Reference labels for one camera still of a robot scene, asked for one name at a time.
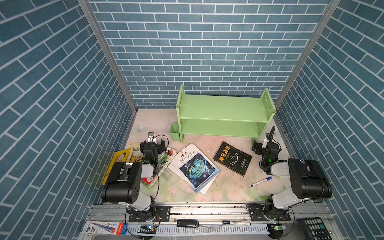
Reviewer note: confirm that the black book yellow title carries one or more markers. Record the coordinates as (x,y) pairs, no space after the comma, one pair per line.
(233,159)

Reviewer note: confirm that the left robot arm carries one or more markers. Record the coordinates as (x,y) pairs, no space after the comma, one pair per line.
(126,172)

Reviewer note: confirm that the black calculator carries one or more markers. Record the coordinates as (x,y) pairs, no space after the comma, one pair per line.
(314,229)

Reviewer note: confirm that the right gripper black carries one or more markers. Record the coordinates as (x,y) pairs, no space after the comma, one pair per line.
(258,148)

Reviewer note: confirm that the green nature encyclopedia book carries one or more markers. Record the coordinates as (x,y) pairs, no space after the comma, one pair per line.
(165,159)

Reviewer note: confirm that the black remote device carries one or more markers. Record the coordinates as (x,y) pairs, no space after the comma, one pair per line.
(187,223)

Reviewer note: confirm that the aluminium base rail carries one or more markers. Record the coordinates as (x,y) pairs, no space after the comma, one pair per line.
(211,215)

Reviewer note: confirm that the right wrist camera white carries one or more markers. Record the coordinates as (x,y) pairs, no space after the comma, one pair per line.
(265,142)

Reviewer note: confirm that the small green pen cup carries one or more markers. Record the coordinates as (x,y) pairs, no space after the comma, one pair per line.
(175,132)

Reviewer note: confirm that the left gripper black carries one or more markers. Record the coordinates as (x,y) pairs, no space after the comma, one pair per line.
(153,145)

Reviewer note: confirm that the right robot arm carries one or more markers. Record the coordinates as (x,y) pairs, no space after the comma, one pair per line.
(308,181)

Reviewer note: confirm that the blue white marker pen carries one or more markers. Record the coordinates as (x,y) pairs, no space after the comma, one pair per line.
(261,182)

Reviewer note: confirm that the green wooden shelf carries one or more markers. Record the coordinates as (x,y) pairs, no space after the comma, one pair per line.
(224,116)

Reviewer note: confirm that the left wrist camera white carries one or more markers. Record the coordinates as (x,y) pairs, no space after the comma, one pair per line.
(151,137)

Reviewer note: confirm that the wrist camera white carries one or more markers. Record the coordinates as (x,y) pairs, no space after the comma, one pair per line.
(265,142)
(151,137)

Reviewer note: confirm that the yellow cartoon history book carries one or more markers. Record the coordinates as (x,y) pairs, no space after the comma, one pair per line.
(136,151)

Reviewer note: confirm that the red blue pen package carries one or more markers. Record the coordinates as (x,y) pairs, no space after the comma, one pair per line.
(104,228)

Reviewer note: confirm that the space cover science magazine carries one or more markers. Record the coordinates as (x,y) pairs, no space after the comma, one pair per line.
(194,167)

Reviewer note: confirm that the white La Dame book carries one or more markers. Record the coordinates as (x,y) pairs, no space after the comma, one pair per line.
(204,190)

